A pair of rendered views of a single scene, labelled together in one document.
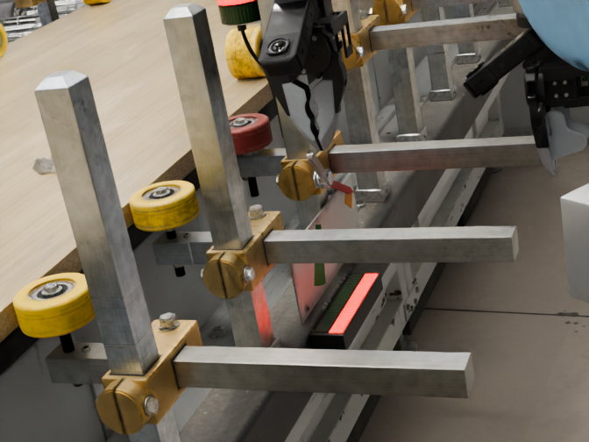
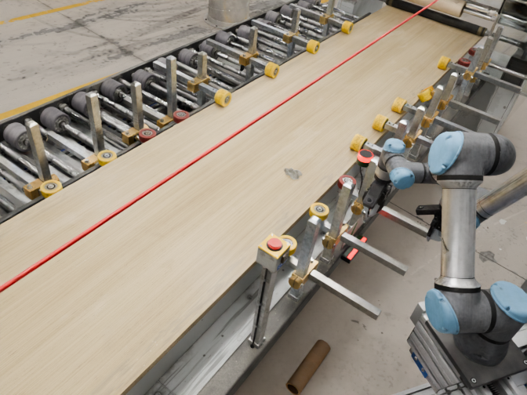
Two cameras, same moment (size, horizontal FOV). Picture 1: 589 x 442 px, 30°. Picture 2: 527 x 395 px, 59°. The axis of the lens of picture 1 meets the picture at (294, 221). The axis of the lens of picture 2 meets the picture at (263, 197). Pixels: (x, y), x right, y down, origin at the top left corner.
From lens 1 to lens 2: 0.93 m
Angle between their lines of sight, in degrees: 21
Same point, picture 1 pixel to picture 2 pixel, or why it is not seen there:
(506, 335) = not seen: hidden behind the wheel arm
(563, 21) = (430, 313)
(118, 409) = (293, 283)
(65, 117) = (312, 229)
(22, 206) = (279, 190)
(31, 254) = (281, 219)
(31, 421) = not seen: hidden behind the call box
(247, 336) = (326, 255)
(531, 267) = (416, 192)
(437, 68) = (415, 149)
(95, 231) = (307, 250)
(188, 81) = (341, 200)
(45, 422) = not seen: hidden behind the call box
